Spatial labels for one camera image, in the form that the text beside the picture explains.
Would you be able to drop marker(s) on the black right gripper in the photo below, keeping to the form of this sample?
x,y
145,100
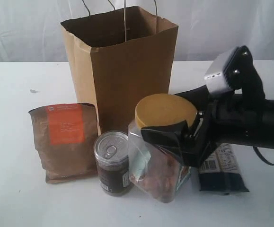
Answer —
x,y
191,143

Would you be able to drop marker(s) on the dark jar pull-tab lid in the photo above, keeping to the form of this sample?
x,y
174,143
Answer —
x,y
111,154

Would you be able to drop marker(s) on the brown pouch orange label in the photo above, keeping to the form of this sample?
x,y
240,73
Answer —
x,y
64,137

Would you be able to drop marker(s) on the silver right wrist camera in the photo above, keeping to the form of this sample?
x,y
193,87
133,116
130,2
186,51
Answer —
x,y
216,77

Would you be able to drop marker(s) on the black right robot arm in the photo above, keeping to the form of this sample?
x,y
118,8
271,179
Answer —
x,y
261,136

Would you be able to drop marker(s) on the clear jar yellow lid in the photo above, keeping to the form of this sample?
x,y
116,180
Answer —
x,y
151,169

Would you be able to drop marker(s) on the brown paper shopping bag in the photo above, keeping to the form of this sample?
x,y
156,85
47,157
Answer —
x,y
117,58

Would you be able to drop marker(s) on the black noodle packet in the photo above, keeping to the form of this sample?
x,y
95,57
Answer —
x,y
220,172

